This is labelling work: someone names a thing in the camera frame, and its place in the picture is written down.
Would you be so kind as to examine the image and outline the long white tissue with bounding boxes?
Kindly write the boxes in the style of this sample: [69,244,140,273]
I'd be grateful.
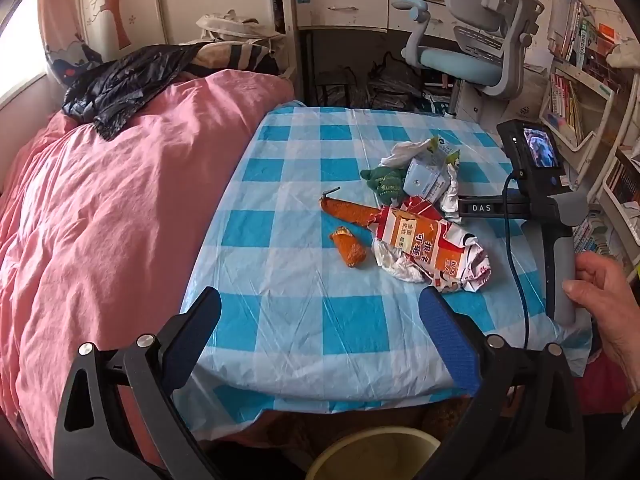
[381,141,431,167]

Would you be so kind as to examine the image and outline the short orange sausage piece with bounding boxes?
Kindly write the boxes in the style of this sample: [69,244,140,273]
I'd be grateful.
[329,226,367,267]

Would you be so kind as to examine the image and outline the white bookshelf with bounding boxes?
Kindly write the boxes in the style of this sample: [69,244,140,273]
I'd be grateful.
[537,0,640,261]

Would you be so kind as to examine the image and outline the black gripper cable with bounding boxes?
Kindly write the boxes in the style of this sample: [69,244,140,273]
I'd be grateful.
[501,171,532,350]

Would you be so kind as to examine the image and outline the black jacket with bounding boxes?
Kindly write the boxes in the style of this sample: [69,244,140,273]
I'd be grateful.
[61,44,206,142]

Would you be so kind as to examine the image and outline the yellow plastic bucket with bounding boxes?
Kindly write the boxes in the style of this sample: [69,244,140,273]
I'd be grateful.
[305,426,442,480]

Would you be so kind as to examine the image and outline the white paper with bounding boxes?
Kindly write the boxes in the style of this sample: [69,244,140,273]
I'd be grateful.
[372,240,426,283]

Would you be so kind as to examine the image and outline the black stool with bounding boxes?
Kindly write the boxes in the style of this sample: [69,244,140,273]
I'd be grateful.
[315,67,361,106]

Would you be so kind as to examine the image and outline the light blue milk carton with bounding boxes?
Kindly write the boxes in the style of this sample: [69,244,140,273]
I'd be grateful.
[404,135,462,202]

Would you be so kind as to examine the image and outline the wardrobe with tree decal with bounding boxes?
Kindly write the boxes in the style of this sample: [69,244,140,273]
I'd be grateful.
[37,0,273,86]

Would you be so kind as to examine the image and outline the red and white package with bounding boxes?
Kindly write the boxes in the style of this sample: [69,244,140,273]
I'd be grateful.
[371,196,493,293]

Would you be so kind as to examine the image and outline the person's right hand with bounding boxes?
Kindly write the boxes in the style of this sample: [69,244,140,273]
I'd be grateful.
[562,250,640,397]

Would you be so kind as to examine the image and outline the pink blanket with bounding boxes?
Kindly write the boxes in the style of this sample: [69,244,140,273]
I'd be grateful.
[0,70,296,476]

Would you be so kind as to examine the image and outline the tall row of books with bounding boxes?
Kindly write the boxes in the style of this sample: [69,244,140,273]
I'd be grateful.
[547,0,616,76]

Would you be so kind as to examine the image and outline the grey and blue office chair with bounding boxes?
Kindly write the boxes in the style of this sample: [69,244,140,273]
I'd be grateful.
[392,0,546,121]

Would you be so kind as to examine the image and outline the short row of books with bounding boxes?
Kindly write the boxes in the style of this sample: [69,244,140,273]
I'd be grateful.
[550,72,586,141]

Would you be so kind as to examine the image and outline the wide white desk drawer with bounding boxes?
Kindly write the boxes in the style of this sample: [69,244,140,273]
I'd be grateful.
[294,0,388,29]

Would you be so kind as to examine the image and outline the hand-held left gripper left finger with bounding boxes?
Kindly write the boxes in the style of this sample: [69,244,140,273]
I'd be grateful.
[52,286,223,480]

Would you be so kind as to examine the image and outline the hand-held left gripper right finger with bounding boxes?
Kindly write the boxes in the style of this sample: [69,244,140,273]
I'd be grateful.
[419,285,586,480]

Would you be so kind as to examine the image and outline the blue checkered tablecloth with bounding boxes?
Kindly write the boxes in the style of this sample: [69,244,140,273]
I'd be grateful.
[177,100,593,443]

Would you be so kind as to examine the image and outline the beige canvas bag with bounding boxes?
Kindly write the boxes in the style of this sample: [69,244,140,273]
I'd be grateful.
[195,10,286,43]

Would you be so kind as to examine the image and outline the green knitted toy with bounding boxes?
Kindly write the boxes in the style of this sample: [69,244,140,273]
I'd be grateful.
[361,166,407,202]

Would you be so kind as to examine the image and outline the black bags under desk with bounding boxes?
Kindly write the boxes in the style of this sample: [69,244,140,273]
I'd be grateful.
[367,57,426,111]

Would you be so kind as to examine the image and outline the white desk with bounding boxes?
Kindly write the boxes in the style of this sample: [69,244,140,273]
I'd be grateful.
[280,0,461,106]

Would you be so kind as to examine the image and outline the long orange sausage wrapper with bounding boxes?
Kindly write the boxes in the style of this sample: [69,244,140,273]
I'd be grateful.
[320,187,381,228]

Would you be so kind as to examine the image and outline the narrow white desk drawer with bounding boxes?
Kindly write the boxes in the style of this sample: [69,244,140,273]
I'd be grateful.
[389,0,451,32]

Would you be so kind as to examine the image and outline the striped pillow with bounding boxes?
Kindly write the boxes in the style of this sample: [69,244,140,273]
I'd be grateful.
[190,40,281,78]

